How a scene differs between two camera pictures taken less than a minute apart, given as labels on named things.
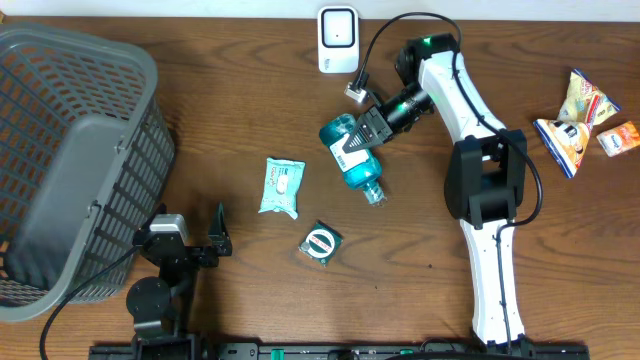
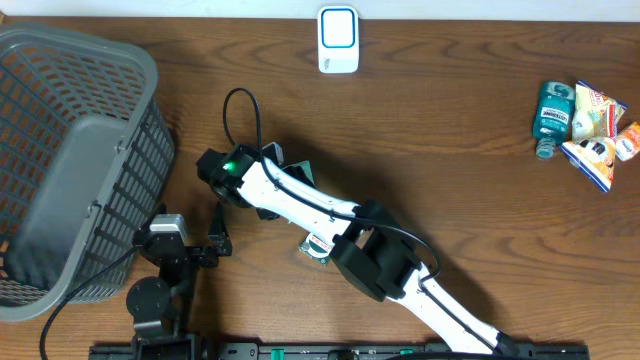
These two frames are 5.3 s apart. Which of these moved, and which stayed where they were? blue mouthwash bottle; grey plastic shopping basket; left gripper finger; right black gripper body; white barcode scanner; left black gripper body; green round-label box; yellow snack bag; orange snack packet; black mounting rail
Moved: right black gripper body; orange snack packet; blue mouthwash bottle; yellow snack bag
Stayed: left black gripper body; grey plastic shopping basket; green round-label box; white barcode scanner; black mounting rail; left gripper finger
